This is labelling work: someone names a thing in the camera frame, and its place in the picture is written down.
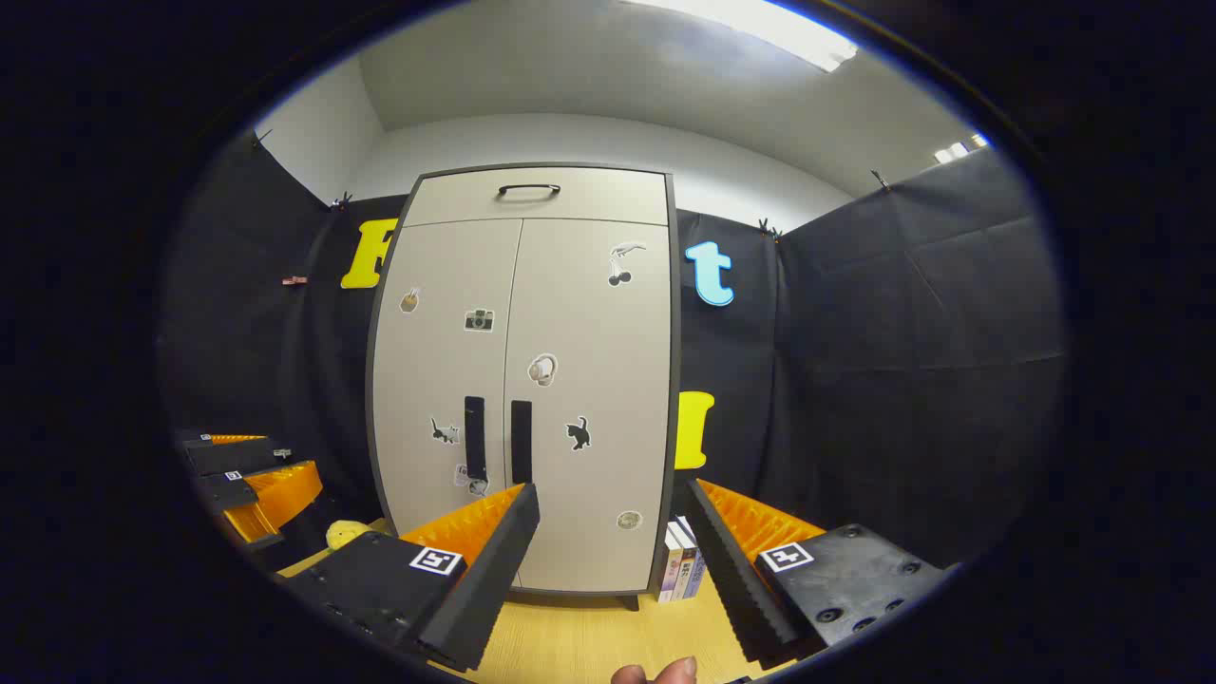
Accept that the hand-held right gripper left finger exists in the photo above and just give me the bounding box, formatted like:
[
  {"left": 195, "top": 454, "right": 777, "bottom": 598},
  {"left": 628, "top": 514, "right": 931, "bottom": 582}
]
[{"left": 283, "top": 483, "right": 542, "bottom": 673}]

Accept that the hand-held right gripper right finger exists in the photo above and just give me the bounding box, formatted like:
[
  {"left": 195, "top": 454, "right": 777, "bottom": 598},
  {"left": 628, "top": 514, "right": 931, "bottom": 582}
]
[{"left": 686, "top": 478, "right": 949, "bottom": 668}]

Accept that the cabinet door with camera sticker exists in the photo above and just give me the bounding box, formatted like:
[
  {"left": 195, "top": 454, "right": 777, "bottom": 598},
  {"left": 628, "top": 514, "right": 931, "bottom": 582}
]
[{"left": 371, "top": 219, "right": 524, "bottom": 539}]

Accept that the cabinet door with headphones sticker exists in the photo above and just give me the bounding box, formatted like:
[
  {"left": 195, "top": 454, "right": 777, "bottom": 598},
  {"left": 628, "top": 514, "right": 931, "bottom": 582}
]
[{"left": 503, "top": 218, "right": 675, "bottom": 596}]

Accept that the beige double-door shoe cabinet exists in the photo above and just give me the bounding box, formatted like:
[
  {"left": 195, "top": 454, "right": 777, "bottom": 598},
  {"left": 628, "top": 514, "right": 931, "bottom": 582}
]
[{"left": 366, "top": 163, "right": 683, "bottom": 611}]

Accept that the beige cabinet drawer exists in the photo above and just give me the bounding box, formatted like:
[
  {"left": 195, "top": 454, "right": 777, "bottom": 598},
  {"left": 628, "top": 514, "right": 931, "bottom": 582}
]
[{"left": 403, "top": 168, "right": 670, "bottom": 228}]

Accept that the white spine book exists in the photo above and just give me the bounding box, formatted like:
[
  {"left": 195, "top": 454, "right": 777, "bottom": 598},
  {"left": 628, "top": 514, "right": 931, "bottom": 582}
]
[{"left": 658, "top": 524, "right": 684, "bottom": 604}]

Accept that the black backdrop cloth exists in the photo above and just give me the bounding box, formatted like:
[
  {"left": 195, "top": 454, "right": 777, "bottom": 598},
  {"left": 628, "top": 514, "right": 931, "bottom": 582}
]
[{"left": 157, "top": 128, "right": 1065, "bottom": 571}]

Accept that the small ceiling light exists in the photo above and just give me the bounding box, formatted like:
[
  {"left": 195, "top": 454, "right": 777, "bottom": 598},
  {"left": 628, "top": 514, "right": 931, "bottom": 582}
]
[{"left": 934, "top": 134, "right": 991, "bottom": 164}]

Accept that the long ceiling light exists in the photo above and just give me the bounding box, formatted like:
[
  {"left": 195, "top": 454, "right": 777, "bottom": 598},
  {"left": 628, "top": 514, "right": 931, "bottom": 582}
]
[{"left": 622, "top": 0, "right": 858, "bottom": 74}]

